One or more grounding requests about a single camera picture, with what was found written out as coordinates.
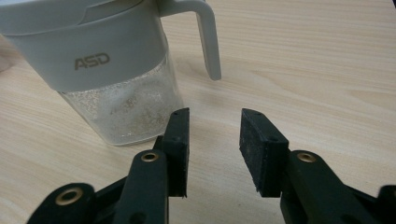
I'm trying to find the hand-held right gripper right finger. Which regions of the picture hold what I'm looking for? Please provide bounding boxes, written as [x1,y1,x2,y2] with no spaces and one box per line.
[238,107,379,224]

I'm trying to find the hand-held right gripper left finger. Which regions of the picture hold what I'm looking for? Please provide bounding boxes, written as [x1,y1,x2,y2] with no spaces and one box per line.
[112,107,191,224]

